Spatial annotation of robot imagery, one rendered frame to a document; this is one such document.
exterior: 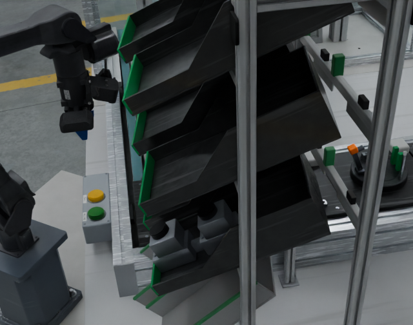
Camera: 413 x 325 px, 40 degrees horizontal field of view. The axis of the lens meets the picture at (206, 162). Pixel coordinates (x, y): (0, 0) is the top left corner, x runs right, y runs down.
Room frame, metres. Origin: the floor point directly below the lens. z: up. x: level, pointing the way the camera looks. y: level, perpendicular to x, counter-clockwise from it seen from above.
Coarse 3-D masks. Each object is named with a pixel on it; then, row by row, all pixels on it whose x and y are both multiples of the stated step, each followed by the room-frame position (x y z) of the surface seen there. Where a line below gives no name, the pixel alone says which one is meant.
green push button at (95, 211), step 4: (92, 208) 1.08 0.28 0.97; (96, 208) 1.07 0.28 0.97; (100, 208) 1.07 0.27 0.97; (88, 212) 1.06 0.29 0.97; (92, 212) 1.06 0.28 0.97; (96, 212) 1.06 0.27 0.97; (100, 212) 1.06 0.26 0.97; (104, 212) 1.06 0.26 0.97; (88, 216) 1.05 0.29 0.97; (92, 216) 1.05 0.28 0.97; (96, 216) 1.05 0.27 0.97; (100, 216) 1.05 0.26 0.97
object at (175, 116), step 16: (288, 48) 0.74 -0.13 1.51; (224, 80) 0.73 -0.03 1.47; (176, 96) 0.86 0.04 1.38; (192, 96) 0.85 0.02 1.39; (208, 96) 0.74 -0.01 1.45; (144, 112) 0.86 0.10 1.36; (160, 112) 0.85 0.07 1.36; (176, 112) 0.82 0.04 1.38; (192, 112) 0.74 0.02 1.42; (144, 128) 0.82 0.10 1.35; (160, 128) 0.79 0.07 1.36; (176, 128) 0.74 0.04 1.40; (192, 128) 0.74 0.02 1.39; (144, 144) 0.74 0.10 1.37; (160, 144) 0.74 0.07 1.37
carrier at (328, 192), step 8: (312, 160) 1.20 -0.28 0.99; (312, 168) 1.19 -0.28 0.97; (320, 168) 1.19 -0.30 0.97; (320, 176) 1.15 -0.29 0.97; (320, 184) 1.12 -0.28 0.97; (328, 184) 1.12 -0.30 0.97; (328, 192) 1.09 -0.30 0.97; (336, 192) 1.09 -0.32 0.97; (328, 200) 1.06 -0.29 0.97; (336, 200) 1.06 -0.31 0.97; (328, 208) 1.03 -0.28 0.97; (336, 208) 1.02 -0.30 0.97; (328, 216) 1.00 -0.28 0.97; (336, 216) 1.01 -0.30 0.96; (344, 216) 1.01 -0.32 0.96
